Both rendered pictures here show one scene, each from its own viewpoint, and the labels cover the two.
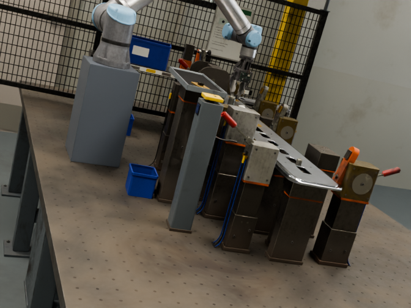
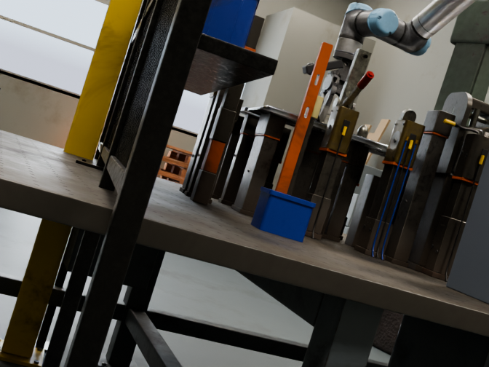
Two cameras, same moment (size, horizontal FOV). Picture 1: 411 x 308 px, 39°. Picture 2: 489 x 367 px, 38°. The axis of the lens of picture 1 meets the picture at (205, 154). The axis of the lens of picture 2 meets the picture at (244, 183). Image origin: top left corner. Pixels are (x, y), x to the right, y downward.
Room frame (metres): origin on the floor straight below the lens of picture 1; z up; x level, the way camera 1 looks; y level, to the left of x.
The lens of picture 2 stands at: (2.84, 2.06, 0.80)
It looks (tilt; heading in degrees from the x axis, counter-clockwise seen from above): 1 degrees down; 274
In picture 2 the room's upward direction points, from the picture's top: 17 degrees clockwise
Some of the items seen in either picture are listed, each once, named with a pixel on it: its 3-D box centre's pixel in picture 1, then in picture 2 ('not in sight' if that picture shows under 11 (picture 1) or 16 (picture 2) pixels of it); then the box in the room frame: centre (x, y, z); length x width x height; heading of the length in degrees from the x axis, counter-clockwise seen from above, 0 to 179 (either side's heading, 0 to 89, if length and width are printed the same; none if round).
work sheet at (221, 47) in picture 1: (229, 32); not in sight; (3.37, 0.05, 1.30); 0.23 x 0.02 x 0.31; 107
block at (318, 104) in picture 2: not in sight; (295, 160); (2.86, 0.12, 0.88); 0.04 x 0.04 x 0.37; 17
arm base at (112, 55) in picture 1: (113, 52); not in sight; (2.31, 0.46, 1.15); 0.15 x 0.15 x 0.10
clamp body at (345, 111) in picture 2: not in sight; (327, 173); (2.76, 0.15, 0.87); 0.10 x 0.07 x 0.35; 107
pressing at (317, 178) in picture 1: (254, 126); (464, 178); (2.35, -0.17, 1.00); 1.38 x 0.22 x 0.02; 17
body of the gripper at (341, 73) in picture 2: (243, 69); (341, 76); (2.80, -0.07, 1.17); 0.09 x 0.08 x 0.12; 17
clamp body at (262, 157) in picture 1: (243, 197); not in sight; (1.75, -0.15, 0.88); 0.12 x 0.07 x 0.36; 107
